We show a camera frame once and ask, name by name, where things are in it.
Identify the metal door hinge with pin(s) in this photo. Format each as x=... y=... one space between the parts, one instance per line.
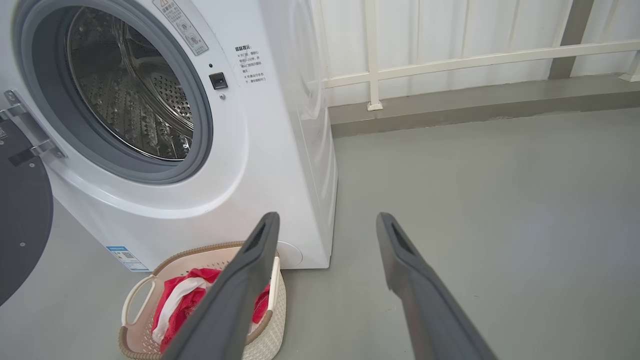
x=25 y=125

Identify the blue energy label sticker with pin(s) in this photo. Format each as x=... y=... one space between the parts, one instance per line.
x=127 y=258

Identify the cream perforated laundry basket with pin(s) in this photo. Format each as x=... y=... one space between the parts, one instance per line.
x=137 y=345

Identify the black round washer door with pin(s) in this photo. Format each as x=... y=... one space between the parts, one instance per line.
x=25 y=215

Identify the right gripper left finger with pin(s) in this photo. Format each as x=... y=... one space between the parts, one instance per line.
x=230 y=305

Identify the white front-load washing machine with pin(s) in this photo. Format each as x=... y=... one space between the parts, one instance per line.
x=260 y=175

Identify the grey warning sticker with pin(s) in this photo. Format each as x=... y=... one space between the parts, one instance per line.
x=182 y=27

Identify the black printed text label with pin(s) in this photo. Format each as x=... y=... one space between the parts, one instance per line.
x=250 y=64

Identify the round drain filter cover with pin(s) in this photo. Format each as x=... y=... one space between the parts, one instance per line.
x=292 y=255

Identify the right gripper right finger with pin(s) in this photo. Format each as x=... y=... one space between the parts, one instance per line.
x=430 y=310

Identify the white metal railing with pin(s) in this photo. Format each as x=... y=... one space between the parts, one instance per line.
x=450 y=62

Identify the red and white garment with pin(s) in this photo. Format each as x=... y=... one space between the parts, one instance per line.
x=182 y=305

